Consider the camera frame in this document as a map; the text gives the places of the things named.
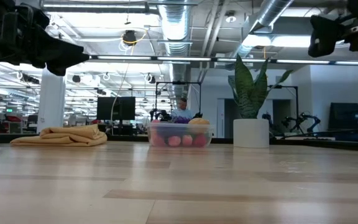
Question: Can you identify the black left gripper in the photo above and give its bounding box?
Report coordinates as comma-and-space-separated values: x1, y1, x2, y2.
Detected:
0, 0, 90, 77

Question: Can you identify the tan toy potato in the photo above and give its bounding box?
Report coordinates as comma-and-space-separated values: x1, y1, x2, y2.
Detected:
188, 117, 211, 126

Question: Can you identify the red toy strawberry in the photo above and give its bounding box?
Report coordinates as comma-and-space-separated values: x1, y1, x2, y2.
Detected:
193, 133, 208, 147

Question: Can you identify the clear plastic tupperware container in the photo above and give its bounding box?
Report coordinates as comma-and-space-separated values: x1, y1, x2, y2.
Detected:
147, 122, 215, 149

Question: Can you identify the white pillar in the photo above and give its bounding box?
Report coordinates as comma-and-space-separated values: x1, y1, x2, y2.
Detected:
37, 67, 67, 133

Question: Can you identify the black ceiling device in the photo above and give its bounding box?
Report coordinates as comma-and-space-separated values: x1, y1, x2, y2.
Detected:
122, 29, 137, 47

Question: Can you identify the black background monitor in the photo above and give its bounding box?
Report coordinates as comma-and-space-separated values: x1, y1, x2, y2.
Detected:
96, 96, 136, 121

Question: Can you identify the folded yellow cloth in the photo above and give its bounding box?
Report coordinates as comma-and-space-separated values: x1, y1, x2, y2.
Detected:
10, 123, 108, 147

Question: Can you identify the black background cabinet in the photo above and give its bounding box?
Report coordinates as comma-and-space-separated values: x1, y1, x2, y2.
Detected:
328, 101, 358, 131

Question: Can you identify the green snake plant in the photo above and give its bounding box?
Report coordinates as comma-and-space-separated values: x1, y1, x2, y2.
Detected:
227, 54, 293, 119

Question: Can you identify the white plant pot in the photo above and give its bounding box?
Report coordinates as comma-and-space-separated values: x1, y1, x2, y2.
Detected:
232, 118, 270, 149

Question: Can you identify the long ceiling light bar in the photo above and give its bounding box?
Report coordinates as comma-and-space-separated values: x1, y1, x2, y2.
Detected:
82, 53, 358, 66

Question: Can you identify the person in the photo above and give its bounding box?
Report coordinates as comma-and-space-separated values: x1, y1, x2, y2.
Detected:
171, 97, 195, 121

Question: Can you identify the silver ventilation duct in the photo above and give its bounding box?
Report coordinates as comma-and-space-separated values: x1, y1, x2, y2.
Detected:
234, 0, 295, 60
157, 0, 193, 94

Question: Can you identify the black background rig frame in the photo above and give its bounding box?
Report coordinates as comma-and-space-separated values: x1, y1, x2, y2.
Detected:
268, 84, 300, 131
155, 80, 203, 125

